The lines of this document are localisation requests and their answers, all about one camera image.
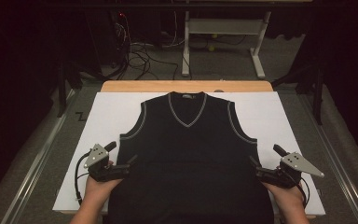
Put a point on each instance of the black knit vest grey trim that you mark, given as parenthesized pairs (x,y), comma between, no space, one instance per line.
(189,155)

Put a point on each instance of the person's left hand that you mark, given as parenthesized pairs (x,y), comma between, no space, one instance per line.
(98,189)

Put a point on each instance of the yellow tennis ball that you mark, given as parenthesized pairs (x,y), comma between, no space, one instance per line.
(211,48)
(214,35)

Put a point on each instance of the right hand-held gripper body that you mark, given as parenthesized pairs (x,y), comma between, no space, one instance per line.
(287,177)

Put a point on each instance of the white metal desk frame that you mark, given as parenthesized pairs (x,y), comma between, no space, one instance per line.
(223,26)

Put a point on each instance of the metal floor rail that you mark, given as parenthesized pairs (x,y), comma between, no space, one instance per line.
(37,161)
(332,155)

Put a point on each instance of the white paper sheet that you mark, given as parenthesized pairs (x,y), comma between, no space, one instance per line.
(105,118)

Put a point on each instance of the person's right hand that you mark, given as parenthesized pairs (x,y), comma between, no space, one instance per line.
(289,197)

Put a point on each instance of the black metal stand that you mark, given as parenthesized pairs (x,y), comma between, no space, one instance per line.
(62,90)
(317,99)

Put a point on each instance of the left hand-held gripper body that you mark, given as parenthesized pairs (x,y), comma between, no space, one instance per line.
(105,172)

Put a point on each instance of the wooden table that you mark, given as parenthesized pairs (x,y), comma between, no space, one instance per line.
(167,86)

